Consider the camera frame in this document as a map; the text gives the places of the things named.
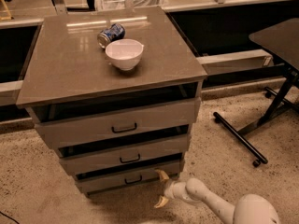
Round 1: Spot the white ceramic bowl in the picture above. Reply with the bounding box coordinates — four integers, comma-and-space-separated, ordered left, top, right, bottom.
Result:
106, 39, 144, 71

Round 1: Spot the clear plastic bin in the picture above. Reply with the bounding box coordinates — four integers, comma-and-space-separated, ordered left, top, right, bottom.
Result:
95, 0, 166, 11

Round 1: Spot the grey drawer cabinet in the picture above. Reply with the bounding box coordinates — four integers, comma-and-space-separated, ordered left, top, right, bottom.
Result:
16, 6, 208, 198

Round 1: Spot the black floor cable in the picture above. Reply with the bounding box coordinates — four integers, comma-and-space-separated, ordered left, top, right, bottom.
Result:
0, 211, 21, 224

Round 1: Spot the blue soda can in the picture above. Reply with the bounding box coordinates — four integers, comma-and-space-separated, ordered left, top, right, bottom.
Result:
97, 23, 125, 49

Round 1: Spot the grey drawer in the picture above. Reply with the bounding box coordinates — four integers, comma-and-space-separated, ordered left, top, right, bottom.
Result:
76, 153, 184, 195
36, 97, 201, 148
60, 133, 190, 175

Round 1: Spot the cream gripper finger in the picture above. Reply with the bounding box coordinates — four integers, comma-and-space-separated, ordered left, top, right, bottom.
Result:
154, 196, 169, 209
155, 169, 169, 182

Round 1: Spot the grey top drawer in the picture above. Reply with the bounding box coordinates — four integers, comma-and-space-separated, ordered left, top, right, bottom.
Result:
36, 97, 201, 148

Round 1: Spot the grey middle drawer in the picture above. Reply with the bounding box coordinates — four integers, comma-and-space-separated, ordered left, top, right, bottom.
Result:
60, 133, 190, 175

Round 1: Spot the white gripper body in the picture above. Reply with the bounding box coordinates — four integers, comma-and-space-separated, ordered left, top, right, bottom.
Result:
164, 179, 188, 201

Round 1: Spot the black side table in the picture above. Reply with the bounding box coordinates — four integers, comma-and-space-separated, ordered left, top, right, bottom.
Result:
213, 18, 299, 167

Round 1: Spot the grey bottom drawer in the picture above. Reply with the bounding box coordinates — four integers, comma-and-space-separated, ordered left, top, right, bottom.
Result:
76, 153, 184, 195

